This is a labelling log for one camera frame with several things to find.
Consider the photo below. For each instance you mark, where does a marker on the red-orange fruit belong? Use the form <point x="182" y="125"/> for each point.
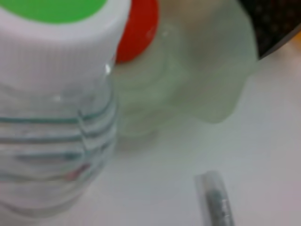
<point x="138" y="28"/>

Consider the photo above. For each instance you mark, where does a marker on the clear glass fruit plate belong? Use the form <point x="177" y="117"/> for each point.
<point x="200" y="70"/>

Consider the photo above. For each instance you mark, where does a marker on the black mesh pen holder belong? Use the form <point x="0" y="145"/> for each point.
<point x="275" y="21"/>

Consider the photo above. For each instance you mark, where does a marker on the grey marker pen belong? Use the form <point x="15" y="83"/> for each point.
<point x="216" y="200"/>

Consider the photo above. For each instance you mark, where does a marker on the clear water bottle green label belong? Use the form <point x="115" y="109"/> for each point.
<point x="47" y="117"/>

